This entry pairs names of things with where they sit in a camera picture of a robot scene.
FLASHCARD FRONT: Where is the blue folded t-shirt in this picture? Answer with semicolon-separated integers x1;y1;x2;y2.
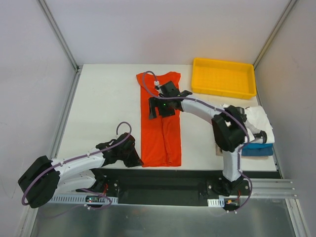
241;143;274;157

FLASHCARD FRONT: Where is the slotted cable duct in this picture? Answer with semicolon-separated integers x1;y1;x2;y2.
207;198;225;208
49;194;119;205

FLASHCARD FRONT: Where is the aluminium frame rail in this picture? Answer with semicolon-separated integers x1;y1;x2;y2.
49;180;298;198

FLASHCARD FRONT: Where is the yellow plastic tray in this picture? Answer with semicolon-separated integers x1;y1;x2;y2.
191;58;257;100

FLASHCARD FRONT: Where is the left slotted cable duct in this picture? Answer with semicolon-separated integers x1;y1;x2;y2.
49;194;119;205

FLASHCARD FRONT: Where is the white printed folded t-shirt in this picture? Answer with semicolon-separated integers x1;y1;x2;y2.
237;106;275;144

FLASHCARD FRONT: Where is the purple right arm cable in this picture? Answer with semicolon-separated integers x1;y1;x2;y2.
142;71;253;215

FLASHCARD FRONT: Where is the orange t-shirt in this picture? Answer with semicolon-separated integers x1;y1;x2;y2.
136;73;182;167

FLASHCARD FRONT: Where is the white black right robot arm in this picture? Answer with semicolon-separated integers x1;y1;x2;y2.
149;79;248;197

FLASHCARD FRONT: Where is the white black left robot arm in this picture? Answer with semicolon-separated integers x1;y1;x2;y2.
18;133;144;208

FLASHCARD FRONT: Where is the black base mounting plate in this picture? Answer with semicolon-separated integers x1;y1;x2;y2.
93;168;249;206

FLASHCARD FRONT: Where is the right slotted cable duct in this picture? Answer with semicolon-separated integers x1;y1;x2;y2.
207;198;225;208

